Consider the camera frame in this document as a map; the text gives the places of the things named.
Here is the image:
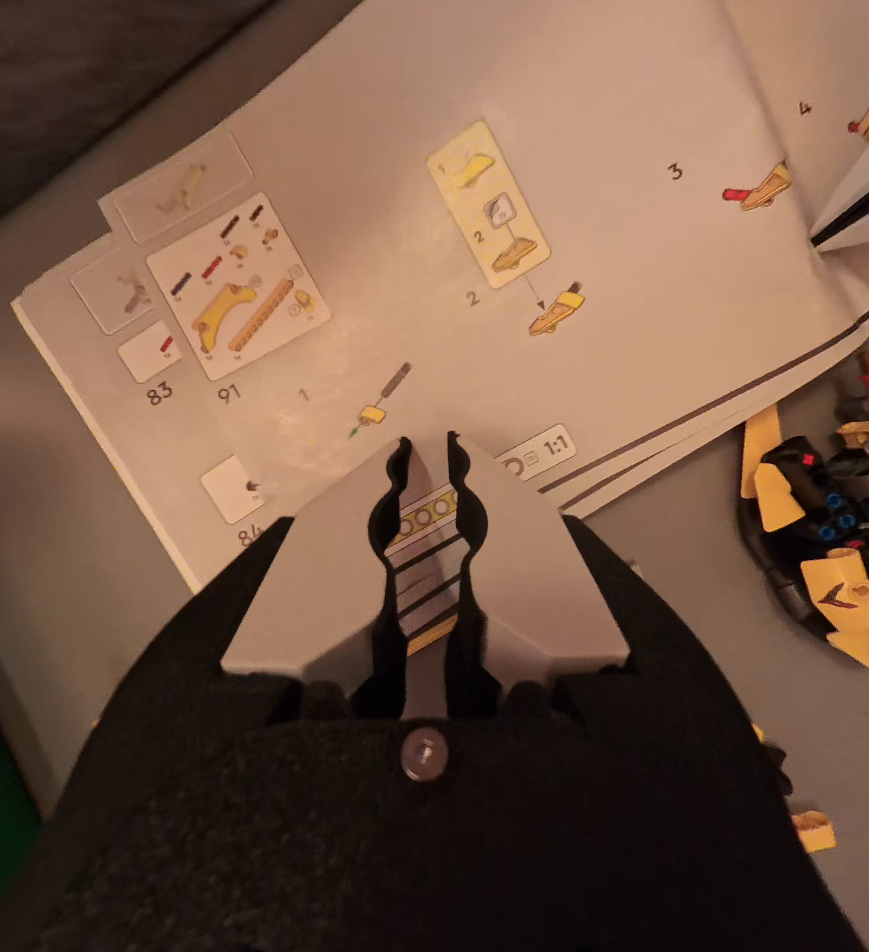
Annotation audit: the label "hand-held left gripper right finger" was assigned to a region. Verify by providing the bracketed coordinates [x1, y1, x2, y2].
[447, 430, 633, 691]

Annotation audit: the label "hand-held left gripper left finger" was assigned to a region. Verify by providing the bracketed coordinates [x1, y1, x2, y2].
[221, 437, 413, 693]

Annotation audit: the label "yellow thin toy strip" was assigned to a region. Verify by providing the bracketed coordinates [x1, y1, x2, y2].
[405, 616, 459, 657]

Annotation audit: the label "yellow toy car model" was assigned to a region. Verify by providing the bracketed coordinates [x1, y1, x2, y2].
[735, 350, 869, 687]

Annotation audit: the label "scattered yellow toy pieces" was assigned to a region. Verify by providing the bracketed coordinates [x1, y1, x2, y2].
[750, 721, 839, 855]

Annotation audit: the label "instruction booklet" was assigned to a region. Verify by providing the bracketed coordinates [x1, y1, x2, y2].
[10, 0, 869, 597]
[728, 0, 869, 315]

